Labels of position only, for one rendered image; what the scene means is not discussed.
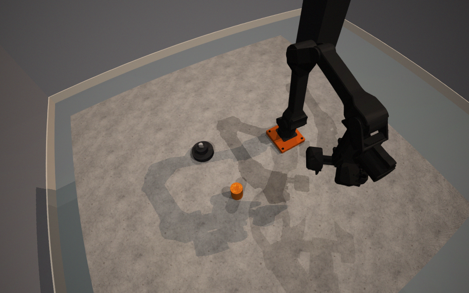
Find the orange knob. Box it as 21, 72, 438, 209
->
230, 183, 243, 200

